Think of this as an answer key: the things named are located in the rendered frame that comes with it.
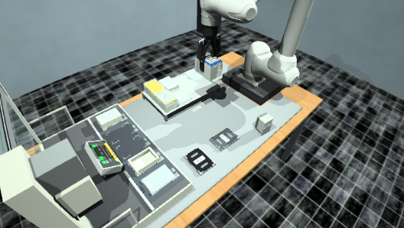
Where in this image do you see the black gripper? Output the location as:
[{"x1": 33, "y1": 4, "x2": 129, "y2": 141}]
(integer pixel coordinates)
[{"x1": 197, "y1": 25, "x2": 221, "y2": 71}]

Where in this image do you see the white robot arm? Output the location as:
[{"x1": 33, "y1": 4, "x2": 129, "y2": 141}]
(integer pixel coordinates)
[{"x1": 200, "y1": 0, "x2": 314, "y2": 88}]

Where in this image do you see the white ready key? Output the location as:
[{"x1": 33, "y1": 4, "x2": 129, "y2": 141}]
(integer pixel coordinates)
[{"x1": 255, "y1": 112, "x2": 273, "y2": 135}]

